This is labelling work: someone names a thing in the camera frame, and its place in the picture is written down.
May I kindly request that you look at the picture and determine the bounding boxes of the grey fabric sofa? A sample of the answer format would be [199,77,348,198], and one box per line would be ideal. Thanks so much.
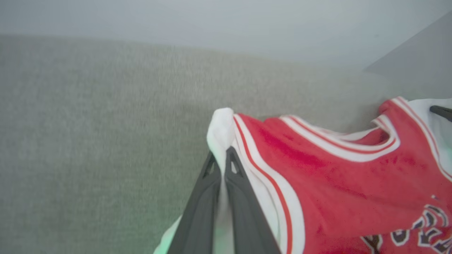
[0,34,452,254]

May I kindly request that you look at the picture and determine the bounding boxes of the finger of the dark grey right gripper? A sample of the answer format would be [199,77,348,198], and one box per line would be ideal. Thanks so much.
[429,105,452,122]

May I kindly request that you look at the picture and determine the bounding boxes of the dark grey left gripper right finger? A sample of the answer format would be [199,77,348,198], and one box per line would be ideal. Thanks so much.
[224,146,282,254]

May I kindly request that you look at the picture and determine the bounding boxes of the red and white basketball jersey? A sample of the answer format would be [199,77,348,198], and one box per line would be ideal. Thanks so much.
[154,96,452,254]

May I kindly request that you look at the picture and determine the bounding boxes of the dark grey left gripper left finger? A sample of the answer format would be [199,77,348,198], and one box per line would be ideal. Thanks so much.
[167,152,223,254]

